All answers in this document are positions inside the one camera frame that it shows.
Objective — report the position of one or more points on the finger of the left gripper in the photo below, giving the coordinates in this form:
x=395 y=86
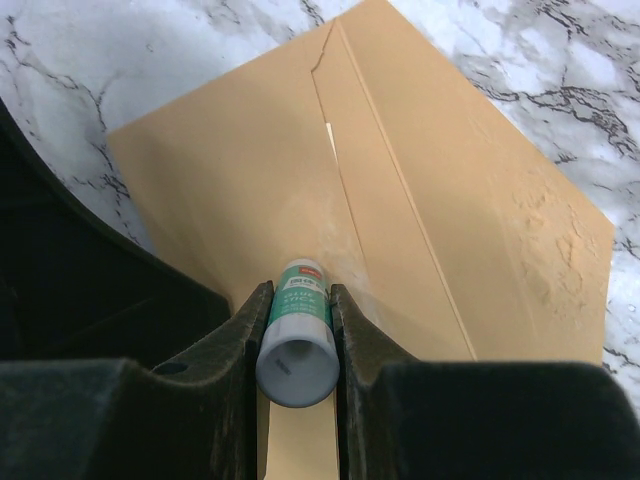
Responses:
x=72 y=287

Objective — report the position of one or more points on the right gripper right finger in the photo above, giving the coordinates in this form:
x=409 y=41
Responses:
x=402 y=418

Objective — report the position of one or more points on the green white glue stick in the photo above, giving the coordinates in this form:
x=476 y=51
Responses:
x=298 y=364

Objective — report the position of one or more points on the brown paper envelope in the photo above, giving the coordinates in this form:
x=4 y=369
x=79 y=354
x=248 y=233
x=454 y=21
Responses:
x=360 y=146

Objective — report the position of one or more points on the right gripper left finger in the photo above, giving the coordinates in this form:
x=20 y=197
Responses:
x=195 y=416

